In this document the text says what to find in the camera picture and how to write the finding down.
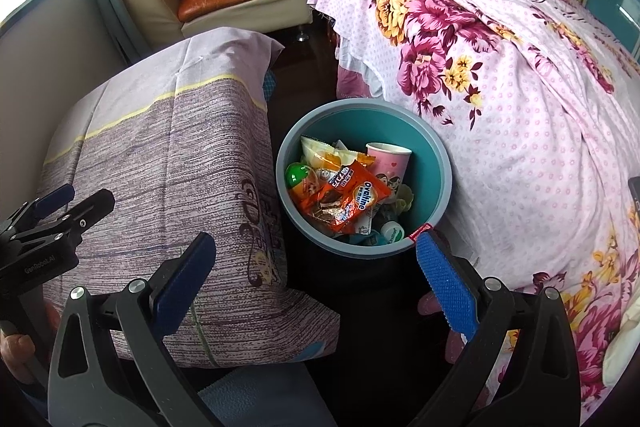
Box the white round lid green print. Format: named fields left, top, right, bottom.
left=378, top=218, right=407, bottom=248

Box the orange green jelly cup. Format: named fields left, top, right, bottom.
left=285, top=162, right=312, bottom=196

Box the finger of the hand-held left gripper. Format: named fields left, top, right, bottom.
left=0, top=183, right=77, bottom=235
left=12, top=188, right=117, bottom=253

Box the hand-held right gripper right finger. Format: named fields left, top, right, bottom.
left=407, top=232, right=583, bottom=427

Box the pink floral bedspread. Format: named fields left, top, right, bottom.
left=306, top=0, right=640, bottom=413

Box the teal plastic bin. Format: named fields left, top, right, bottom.
left=276, top=99, right=454, bottom=278

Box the person's blue clothing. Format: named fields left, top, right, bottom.
left=197, top=364, right=346, bottom=427

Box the pink paper cup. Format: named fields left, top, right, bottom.
left=365, top=143, right=413, bottom=202

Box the yellow white snack packet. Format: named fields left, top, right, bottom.
left=300, top=136, right=376, bottom=172

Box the yellow white cloth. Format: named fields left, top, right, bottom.
left=385, top=184, right=417, bottom=215

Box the orange snack packet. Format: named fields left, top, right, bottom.
left=292, top=159, right=393, bottom=235

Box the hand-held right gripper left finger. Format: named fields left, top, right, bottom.
left=47, top=232, right=221, bottom=427

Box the purple printed tablecloth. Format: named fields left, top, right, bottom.
left=37, top=27, right=341, bottom=368

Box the person's left hand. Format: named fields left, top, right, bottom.
left=0, top=332, right=38, bottom=385

